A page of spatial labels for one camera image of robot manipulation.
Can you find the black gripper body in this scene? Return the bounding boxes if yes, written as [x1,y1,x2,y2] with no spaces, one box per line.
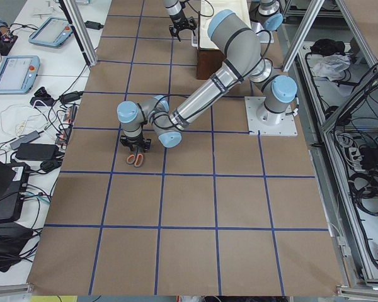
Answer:
[169,18,196,35]
[120,135,151,152]

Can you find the grey orange scissors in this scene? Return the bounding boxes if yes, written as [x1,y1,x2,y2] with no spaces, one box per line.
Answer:
[126,152,144,167]

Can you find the brown wooden drawer cabinet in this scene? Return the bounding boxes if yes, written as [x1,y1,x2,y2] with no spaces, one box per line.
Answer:
[196,48,226,80]

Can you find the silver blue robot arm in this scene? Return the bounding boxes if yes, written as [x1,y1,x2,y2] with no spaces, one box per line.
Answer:
[163,0,197,41]
[117,9,297,151]

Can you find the white plastic bin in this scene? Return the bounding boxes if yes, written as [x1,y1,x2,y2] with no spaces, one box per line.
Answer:
[191,0,251,51]

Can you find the black power adapter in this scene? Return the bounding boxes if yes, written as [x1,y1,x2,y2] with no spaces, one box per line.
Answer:
[84,20,103,30]

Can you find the black power brick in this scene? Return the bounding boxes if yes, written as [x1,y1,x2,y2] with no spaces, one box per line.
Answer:
[15,143,59,161]

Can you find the blue teach pendant far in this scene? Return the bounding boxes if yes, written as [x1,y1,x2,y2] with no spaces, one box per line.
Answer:
[28,16,72,48]

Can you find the blue teach pendant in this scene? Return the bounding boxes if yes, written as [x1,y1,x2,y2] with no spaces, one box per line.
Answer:
[28,16,72,48]
[0,55,40,94]

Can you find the blue teach pendant near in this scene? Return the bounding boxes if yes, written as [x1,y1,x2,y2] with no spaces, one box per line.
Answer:
[0,55,40,94]

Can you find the aluminium frame post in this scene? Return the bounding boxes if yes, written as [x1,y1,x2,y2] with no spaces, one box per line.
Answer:
[59,0,98,68]

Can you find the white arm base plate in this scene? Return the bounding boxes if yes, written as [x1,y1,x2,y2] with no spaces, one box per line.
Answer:
[244,96,297,137]

